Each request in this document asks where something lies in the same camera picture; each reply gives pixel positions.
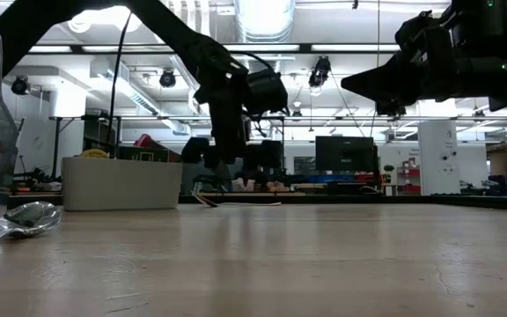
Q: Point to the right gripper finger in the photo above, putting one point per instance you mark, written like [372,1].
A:
[390,108]
[381,83]

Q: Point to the green spice tin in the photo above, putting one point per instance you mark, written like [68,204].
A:
[143,155]

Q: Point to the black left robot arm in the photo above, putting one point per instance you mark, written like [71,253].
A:
[178,31]

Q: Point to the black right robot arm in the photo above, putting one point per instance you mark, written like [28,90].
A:
[482,22]

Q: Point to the black ceiling spotlight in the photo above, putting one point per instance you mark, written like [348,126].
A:
[319,70]
[167,78]
[20,86]

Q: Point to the black monitor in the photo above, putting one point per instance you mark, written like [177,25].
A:
[346,154]

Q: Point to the white column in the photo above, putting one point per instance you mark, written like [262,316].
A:
[438,154]

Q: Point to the black overhead light bar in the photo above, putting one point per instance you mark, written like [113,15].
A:
[305,48]

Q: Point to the white plastic bin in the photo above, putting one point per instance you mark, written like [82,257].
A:
[121,185]

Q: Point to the all-metal spoon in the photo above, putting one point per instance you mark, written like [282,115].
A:
[29,219]

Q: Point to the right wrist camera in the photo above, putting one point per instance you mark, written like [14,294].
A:
[425,37]

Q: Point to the background black rig frame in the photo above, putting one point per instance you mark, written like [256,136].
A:
[56,145]

